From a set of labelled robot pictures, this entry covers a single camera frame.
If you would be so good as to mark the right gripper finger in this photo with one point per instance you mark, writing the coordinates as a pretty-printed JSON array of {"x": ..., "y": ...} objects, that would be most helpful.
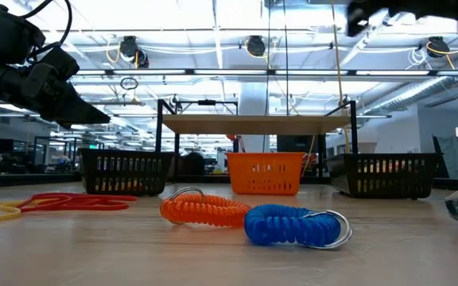
[{"x": 366, "y": 10}]

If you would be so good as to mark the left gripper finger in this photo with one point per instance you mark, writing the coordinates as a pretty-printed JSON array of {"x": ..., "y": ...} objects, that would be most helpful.
[{"x": 70, "y": 107}]

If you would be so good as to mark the black plastic mesh basket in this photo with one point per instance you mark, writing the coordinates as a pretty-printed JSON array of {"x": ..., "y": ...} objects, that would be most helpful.
[
  {"x": 125, "y": 171},
  {"x": 386, "y": 175}
]

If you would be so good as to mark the red rubber band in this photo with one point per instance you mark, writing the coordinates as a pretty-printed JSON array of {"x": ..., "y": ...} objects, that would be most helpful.
[
  {"x": 105, "y": 206},
  {"x": 121, "y": 197}
]

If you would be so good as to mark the wooden shelf riser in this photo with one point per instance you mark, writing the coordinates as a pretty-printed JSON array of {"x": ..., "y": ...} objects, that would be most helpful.
[{"x": 253, "y": 124}]

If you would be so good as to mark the orange plastic mesh basket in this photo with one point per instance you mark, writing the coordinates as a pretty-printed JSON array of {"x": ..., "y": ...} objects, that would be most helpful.
[{"x": 265, "y": 172}]

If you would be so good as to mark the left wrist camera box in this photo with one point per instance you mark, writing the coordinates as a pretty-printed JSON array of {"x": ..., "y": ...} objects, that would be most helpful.
[{"x": 10, "y": 35}]

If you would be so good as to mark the black aluminium table frame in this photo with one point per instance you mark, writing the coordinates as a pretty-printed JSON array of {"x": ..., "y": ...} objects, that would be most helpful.
[{"x": 159, "y": 127}]

